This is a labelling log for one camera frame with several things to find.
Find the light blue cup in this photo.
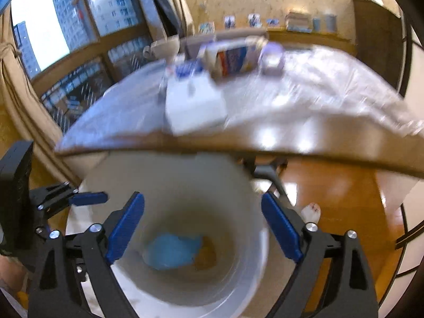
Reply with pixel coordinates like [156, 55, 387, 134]
[312, 17, 321, 32]

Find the white round trash bin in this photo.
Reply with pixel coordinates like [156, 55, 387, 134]
[65, 150, 271, 318]

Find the blue plastic bag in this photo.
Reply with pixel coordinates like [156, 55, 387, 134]
[142, 233, 203, 271]

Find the wooden shelf ledge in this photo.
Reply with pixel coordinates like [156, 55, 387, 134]
[267, 27, 357, 57]

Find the blue white milk carton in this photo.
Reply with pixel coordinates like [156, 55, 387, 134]
[199, 36, 268, 78]

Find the blue Tempo tissue pack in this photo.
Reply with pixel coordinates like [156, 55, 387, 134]
[175, 59, 204, 78]

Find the stack of books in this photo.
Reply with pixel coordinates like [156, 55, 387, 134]
[285, 12, 312, 33]

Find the person's foot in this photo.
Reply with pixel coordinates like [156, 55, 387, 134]
[301, 202, 321, 224]

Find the white teacup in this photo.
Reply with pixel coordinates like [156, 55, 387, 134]
[143, 35, 180, 61]

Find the dark wooden cabinet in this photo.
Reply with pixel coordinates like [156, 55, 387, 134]
[353, 0, 403, 88]

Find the grey cylinder speaker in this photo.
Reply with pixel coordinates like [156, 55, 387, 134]
[325, 14, 338, 34]

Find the clear plastic table cover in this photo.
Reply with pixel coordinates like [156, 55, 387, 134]
[56, 46, 423, 154]

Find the photo on wall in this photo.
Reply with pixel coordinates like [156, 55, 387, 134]
[248, 13, 262, 28]
[267, 19, 280, 27]
[198, 21, 215, 34]
[224, 15, 236, 29]

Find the white box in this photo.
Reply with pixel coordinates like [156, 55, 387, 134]
[165, 72, 228, 136]

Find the gold medicine box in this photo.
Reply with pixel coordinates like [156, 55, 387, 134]
[193, 236, 217, 271]

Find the beige curtain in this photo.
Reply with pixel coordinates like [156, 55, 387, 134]
[1, 5, 81, 185]

